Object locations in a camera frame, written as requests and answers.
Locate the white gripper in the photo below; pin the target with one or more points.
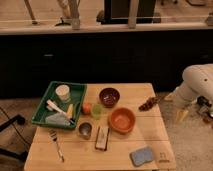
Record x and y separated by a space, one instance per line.
181 97

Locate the dark red grape bunch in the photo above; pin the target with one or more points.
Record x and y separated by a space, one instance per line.
150 103

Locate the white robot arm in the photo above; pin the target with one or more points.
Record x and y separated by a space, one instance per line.
197 81

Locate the orange bowl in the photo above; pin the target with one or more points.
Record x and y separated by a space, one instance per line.
122 120

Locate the purple bowl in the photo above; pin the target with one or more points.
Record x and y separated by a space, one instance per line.
109 97

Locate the blue sponge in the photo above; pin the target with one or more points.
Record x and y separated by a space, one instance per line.
141 156

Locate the brown white eraser block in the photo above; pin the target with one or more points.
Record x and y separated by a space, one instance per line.
102 138

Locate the green plastic cup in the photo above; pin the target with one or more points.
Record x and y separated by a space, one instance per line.
96 111

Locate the orange fruit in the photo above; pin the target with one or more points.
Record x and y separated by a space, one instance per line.
86 108

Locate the small metal cup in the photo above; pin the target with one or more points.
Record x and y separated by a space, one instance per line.
85 130

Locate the yellow cheese wedge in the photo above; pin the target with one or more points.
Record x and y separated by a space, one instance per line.
69 112

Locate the white cup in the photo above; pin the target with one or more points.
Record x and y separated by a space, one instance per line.
63 92

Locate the green plastic tray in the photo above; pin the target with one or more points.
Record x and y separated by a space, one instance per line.
77 94

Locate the grey cloth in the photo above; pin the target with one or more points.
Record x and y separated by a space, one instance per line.
58 119

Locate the silver fork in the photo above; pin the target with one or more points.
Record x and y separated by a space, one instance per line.
53 136

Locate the black chair base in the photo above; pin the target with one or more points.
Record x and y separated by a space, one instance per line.
7 135

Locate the white handled brush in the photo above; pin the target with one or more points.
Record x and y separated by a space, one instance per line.
55 107

